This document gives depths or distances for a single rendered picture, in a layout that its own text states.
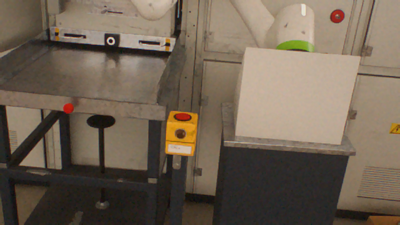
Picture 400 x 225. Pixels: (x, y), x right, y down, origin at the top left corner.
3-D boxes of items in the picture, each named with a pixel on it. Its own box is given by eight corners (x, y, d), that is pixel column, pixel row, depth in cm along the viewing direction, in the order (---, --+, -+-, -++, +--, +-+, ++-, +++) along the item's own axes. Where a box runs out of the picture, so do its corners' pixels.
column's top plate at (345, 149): (330, 114, 175) (331, 110, 174) (355, 156, 145) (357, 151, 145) (220, 106, 175) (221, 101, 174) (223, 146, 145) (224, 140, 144)
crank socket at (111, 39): (117, 47, 188) (117, 35, 186) (104, 45, 189) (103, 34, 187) (119, 45, 191) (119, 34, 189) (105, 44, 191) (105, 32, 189)
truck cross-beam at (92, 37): (174, 52, 190) (175, 38, 188) (50, 40, 192) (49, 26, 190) (176, 49, 195) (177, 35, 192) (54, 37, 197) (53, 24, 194)
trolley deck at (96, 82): (165, 121, 145) (166, 104, 143) (-21, 102, 147) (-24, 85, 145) (186, 59, 207) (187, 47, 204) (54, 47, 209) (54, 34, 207)
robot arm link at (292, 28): (300, 71, 161) (301, 25, 168) (322, 52, 147) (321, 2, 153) (267, 65, 159) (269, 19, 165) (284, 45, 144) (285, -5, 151)
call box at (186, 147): (193, 157, 123) (195, 124, 119) (164, 154, 124) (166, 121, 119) (195, 144, 131) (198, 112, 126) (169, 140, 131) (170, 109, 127)
